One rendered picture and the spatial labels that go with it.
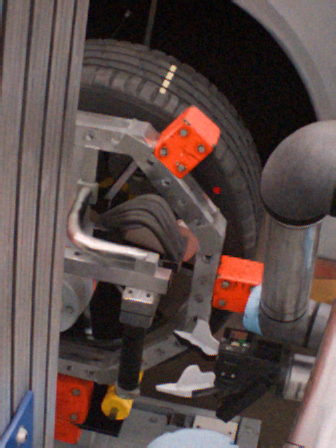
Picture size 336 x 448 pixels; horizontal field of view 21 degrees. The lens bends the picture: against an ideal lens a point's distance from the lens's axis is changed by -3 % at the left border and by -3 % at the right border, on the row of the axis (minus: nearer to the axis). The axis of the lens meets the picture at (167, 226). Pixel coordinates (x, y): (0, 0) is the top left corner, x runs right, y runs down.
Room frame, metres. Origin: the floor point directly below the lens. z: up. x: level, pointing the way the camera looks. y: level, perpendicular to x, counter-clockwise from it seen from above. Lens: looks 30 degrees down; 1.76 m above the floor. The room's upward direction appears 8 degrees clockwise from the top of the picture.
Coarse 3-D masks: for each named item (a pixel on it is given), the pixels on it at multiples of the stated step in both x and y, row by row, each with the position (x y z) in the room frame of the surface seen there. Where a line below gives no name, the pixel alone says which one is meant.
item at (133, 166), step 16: (128, 176) 1.51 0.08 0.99; (112, 192) 1.51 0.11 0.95; (96, 208) 1.56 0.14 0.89; (112, 208) 1.52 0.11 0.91; (112, 240) 1.55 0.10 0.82; (128, 240) 1.53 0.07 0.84; (160, 256) 1.51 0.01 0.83; (192, 256) 1.70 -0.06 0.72; (192, 272) 1.49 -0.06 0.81; (96, 288) 1.69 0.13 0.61; (112, 288) 1.69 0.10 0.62; (176, 288) 1.60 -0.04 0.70; (96, 304) 1.63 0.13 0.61; (112, 304) 1.63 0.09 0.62; (160, 304) 1.57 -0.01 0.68; (176, 304) 1.51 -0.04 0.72; (80, 320) 1.56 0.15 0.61; (96, 320) 1.57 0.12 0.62; (112, 320) 1.56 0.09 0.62; (160, 320) 1.50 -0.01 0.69; (64, 336) 1.50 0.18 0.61; (80, 336) 1.51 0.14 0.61; (96, 336) 1.51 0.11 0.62; (112, 336) 1.50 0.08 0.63
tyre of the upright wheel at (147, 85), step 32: (96, 64) 1.56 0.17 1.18; (128, 64) 1.59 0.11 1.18; (160, 64) 1.64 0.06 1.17; (96, 96) 1.50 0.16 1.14; (128, 96) 1.49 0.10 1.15; (160, 96) 1.50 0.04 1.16; (192, 96) 1.58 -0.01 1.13; (224, 96) 1.69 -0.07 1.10; (160, 128) 1.48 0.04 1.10; (224, 128) 1.57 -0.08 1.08; (224, 160) 1.48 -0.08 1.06; (256, 160) 1.65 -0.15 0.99; (224, 192) 1.47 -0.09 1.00; (256, 192) 1.57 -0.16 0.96; (256, 224) 1.52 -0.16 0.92; (224, 320) 1.47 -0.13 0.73
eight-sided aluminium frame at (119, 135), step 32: (96, 128) 1.41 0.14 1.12; (128, 128) 1.42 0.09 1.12; (160, 192) 1.40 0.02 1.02; (192, 192) 1.41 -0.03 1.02; (192, 224) 1.39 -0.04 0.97; (224, 224) 1.43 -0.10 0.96; (192, 288) 1.39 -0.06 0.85; (192, 320) 1.39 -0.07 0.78; (64, 352) 1.46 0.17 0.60; (96, 352) 1.45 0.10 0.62; (160, 352) 1.40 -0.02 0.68
